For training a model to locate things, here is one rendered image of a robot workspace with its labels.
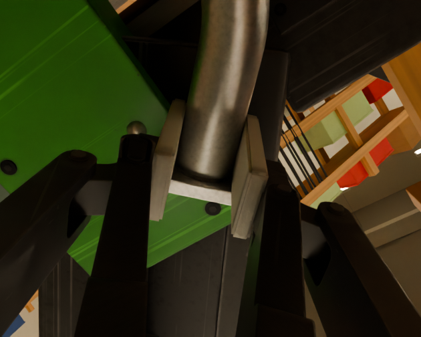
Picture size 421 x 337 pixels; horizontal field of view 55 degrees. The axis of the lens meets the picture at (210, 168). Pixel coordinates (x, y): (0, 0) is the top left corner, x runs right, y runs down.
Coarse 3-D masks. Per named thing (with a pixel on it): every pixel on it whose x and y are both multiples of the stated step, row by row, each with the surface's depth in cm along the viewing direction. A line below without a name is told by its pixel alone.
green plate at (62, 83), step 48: (0, 0) 20; (48, 0) 20; (96, 0) 25; (0, 48) 21; (48, 48) 21; (96, 48) 21; (0, 96) 22; (48, 96) 22; (96, 96) 22; (144, 96) 22; (0, 144) 24; (48, 144) 23; (96, 144) 23; (96, 240) 26; (192, 240) 26
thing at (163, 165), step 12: (180, 108) 19; (168, 120) 18; (180, 120) 18; (168, 132) 16; (180, 132) 19; (168, 144) 15; (156, 156) 15; (168, 156) 15; (156, 168) 15; (168, 168) 15; (156, 180) 15; (168, 180) 15; (156, 192) 15; (156, 204) 15; (156, 216) 16
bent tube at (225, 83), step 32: (224, 0) 16; (256, 0) 17; (224, 32) 17; (256, 32) 17; (224, 64) 18; (256, 64) 18; (192, 96) 19; (224, 96) 18; (192, 128) 19; (224, 128) 19; (192, 160) 20; (224, 160) 20; (192, 192) 20; (224, 192) 20
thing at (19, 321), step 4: (36, 292) 593; (32, 296) 584; (36, 296) 595; (32, 300) 587; (28, 304) 627; (28, 308) 627; (32, 308) 629; (20, 316) 563; (16, 320) 554; (20, 320) 560; (12, 324) 546; (16, 324) 551; (20, 324) 557; (8, 328) 538; (12, 328) 543; (16, 328) 548; (8, 332) 536; (12, 332) 540; (4, 336) 528; (8, 336) 532
